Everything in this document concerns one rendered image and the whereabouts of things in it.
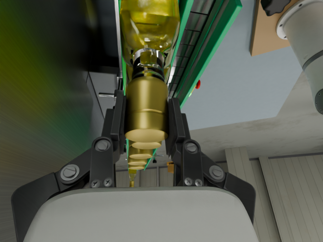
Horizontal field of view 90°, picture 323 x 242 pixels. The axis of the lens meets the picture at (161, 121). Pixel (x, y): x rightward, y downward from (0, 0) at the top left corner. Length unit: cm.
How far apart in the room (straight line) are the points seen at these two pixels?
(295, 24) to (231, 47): 18
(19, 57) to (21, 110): 5
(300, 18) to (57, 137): 60
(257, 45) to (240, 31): 8
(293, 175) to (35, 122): 761
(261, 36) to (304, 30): 12
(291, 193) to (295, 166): 94
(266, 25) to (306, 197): 728
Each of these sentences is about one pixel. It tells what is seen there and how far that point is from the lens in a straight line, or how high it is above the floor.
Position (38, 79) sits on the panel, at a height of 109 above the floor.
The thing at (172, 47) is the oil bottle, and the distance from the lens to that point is 17.
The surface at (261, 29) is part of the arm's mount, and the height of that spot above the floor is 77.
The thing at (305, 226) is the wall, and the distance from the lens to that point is 767.
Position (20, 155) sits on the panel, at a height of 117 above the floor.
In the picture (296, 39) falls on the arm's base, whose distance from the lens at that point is 58.
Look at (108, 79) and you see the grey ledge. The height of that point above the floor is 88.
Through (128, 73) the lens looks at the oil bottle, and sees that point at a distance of 20.
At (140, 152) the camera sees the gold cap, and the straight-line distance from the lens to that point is 22.
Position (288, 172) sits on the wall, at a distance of 764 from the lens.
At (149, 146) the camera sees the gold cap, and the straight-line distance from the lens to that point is 19.
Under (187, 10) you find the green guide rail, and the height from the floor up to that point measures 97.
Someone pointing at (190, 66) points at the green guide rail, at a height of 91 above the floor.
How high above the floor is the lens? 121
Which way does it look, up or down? 24 degrees down
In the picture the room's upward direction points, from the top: 179 degrees clockwise
